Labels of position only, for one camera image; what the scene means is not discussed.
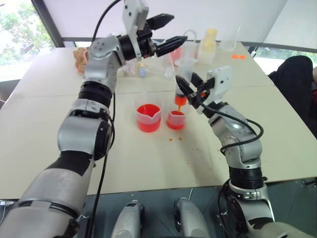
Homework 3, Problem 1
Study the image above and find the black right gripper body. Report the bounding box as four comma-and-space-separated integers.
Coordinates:
187, 77, 216, 110

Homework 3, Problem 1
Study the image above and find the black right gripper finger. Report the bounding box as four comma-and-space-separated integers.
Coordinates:
175, 75, 193, 97
191, 72, 205, 89

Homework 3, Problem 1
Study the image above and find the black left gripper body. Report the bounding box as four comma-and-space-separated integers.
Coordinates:
135, 21, 159, 59

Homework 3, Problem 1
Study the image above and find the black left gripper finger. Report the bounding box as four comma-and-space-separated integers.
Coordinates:
155, 36, 188, 58
146, 14, 175, 32

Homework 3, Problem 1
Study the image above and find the small empty clear cup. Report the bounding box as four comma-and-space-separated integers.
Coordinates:
177, 57, 196, 82

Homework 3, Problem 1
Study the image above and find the small cup with red liquid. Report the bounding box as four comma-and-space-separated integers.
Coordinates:
166, 104, 191, 130

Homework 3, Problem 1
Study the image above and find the large beaker with red liquid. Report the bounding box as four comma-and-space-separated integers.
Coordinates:
134, 92, 163, 133

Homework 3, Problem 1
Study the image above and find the clear plastic bag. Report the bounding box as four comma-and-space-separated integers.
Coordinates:
118, 53, 178, 81

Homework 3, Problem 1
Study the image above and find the pale yellow plastic bottle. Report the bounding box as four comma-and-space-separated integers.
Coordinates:
197, 28, 219, 64

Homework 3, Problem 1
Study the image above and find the tall empty clear beaker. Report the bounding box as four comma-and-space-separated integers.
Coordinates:
219, 24, 242, 52

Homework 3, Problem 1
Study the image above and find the crumpled brownish paper towel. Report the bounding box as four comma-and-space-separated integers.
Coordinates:
73, 47, 90, 74

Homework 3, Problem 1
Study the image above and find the person in dark clothes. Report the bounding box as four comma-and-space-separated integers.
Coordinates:
268, 55, 317, 139

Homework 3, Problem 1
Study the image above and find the silver rounded robot leg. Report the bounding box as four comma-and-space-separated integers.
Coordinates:
173, 197, 211, 238
110, 199, 146, 238

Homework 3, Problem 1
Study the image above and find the clear handled cup, pink liquid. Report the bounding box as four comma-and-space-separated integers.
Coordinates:
173, 29, 200, 67

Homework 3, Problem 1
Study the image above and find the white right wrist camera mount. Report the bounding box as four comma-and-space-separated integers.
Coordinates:
207, 65, 234, 105

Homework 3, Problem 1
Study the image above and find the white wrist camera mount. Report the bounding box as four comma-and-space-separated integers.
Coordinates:
207, 65, 234, 105
122, 0, 150, 60

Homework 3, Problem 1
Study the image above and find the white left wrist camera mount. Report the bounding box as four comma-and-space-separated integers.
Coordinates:
122, 0, 150, 60

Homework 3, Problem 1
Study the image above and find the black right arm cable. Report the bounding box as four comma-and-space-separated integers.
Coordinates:
195, 93, 264, 156

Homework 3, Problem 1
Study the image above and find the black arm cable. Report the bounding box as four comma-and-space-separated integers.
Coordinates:
91, 0, 127, 238
195, 93, 264, 156

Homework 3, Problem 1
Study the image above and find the dark window frame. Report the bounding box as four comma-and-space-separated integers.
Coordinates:
31, 0, 129, 48

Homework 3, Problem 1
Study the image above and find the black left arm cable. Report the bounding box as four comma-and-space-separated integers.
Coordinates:
91, 0, 127, 238

